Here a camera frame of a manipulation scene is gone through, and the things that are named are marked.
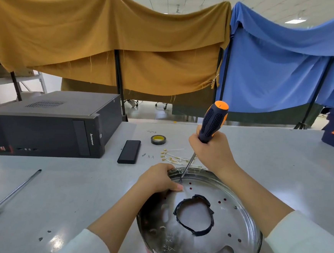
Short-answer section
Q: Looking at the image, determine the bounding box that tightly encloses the person's left hand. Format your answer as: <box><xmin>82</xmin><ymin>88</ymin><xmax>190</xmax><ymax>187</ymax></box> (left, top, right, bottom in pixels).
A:
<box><xmin>134</xmin><ymin>161</ymin><xmax>186</xmax><ymax>203</ymax></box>

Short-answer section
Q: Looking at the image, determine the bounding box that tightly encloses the person's right hand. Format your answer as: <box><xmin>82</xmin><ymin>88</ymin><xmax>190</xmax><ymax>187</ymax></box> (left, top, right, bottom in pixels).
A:
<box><xmin>186</xmin><ymin>124</ymin><xmax>240</xmax><ymax>179</ymax></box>

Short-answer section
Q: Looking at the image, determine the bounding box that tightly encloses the orange black handled screwdriver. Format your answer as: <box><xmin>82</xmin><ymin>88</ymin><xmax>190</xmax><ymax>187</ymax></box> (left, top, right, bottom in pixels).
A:
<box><xmin>179</xmin><ymin>98</ymin><xmax>230</xmax><ymax>185</ymax></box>

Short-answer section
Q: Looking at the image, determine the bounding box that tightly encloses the red cooker with metal base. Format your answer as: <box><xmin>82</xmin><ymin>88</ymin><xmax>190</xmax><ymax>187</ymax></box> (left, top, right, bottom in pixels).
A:
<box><xmin>133</xmin><ymin>163</ymin><xmax>268</xmax><ymax>253</ymax></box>

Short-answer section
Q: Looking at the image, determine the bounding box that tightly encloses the person's left forearm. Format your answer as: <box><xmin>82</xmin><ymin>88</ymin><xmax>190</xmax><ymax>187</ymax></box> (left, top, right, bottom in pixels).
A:
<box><xmin>84</xmin><ymin>180</ymin><xmax>152</xmax><ymax>253</ymax></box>

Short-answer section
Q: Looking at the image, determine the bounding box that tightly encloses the person's right forearm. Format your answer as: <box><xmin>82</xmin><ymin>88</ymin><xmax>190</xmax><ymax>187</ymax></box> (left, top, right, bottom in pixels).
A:
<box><xmin>213</xmin><ymin>161</ymin><xmax>299</xmax><ymax>241</ymax></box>

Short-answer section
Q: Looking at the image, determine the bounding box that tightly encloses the black tape roll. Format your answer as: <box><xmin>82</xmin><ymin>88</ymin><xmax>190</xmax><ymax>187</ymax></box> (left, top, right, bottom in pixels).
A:
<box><xmin>150</xmin><ymin>134</ymin><xmax>167</xmax><ymax>146</ymax></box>

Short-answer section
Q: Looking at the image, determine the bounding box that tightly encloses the black rectangular power bank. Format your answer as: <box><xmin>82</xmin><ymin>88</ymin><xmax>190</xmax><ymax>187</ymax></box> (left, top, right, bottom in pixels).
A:
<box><xmin>117</xmin><ymin>139</ymin><xmax>141</xmax><ymax>165</ymax></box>

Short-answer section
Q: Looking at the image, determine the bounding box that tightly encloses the dark green cloth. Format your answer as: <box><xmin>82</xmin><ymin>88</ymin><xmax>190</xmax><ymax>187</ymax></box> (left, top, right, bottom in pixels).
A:
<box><xmin>171</xmin><ymin>92</ymin><xmax>326</xmax><ymax>134</ymax></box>

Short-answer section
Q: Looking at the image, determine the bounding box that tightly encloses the olive brown cloth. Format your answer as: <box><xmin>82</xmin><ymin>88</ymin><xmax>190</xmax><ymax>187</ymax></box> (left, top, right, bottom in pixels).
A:
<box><xmin>60</xmin><ymin>75</ymin><xmax>217</xmax><ymax>109</ymax></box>

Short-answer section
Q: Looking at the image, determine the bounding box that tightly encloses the black stand pole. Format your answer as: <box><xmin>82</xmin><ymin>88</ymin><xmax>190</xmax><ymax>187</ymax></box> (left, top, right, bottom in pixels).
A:
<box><xmin>109</xmin><ymin>49</ymin><xmax>134</xmax><ymax>122</ymax></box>
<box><xmin>8</xmin><ymin>71</ymin><xmax>25</xmax><ymax>102</ymax></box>
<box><xmin>214</xmin><ymin>34</ymin><xmax>234</xmax><ymax>99</ymax></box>

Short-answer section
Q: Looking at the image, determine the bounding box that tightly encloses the blue cloth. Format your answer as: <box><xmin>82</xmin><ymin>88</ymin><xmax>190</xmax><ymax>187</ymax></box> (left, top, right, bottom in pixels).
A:
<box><xmin>214</xmin><ymin>0</ymin><xmax>334</xmax><ymax>120</ymax></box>

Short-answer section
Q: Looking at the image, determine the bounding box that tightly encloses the white left sleeve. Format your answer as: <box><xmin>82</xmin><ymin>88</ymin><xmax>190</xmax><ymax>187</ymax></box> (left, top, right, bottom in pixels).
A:
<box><xmin>54</xmin><ymin>226</ymin><xmax>116</xmax><ymax>253</ymax></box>

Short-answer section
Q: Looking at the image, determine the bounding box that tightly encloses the white sleeve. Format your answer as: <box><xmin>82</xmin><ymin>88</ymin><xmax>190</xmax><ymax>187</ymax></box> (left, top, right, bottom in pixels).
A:
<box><xmin>263</xmin><ymin>208</ymin><xmax>334</xmax><ymax>253</ymax></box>
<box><xmin>54</xmin><ymin>226</ymin><xmax>116</xmax><ymax>253</ymax></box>

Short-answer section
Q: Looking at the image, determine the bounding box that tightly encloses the black tripod stand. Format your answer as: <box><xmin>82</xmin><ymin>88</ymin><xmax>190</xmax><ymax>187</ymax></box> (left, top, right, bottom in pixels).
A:
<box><xmin>294</xmin><ymin>50</ymin><xmax>334</xmax><ymax>133</ymax></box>

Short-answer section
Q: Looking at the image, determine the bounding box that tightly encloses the mustard yellow cloth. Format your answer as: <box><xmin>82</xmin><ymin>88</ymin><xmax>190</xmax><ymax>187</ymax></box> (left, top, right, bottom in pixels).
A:
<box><xmin>0</xmin><ymin>0</ymin><xmax>234</xmax><ymax>101</ymax></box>

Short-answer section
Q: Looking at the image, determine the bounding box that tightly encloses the black computer tower case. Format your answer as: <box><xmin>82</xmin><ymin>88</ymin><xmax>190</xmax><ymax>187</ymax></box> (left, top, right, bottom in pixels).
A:
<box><xmin>0</xmin><ymin>85</ymin><xmax>125</xmax><ymax>165</ymax></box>

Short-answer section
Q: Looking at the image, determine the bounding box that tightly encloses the white right sleeve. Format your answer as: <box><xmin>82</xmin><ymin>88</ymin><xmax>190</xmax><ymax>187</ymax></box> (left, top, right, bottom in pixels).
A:
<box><xmin>263</xmin><ymin>208</ymin><xmax>334</xmax><ymax>253</ymax></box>

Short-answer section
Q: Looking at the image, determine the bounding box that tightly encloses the cardboard box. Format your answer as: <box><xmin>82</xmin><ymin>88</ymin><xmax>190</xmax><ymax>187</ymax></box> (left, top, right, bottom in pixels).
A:
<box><xmin>0</xmin><ymin>41</ymin><xmax>37</xmax><ymax>81</ymax></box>

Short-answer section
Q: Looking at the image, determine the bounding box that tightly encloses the bundle of white terminal wires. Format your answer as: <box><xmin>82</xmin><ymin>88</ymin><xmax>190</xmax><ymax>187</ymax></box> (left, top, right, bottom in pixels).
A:
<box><xmin>159</xmin><ymin>147</ymin><xmax>209</xmax><ymax>171</ymax></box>

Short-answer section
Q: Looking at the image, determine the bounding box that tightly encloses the long green handled screwdriver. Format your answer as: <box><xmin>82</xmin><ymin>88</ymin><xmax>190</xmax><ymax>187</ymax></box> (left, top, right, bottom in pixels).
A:
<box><xmin>0</xmin><ymin>166</ymin><xmax>42</xmax><ymax>237</ymax></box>

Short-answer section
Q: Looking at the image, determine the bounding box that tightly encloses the white shelf frame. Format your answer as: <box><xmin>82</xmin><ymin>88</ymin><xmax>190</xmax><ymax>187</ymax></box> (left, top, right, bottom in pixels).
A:
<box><xmin>0</xmin><ymin>69</ymin><xmax>49</xmax><ymax>105</ymax></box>

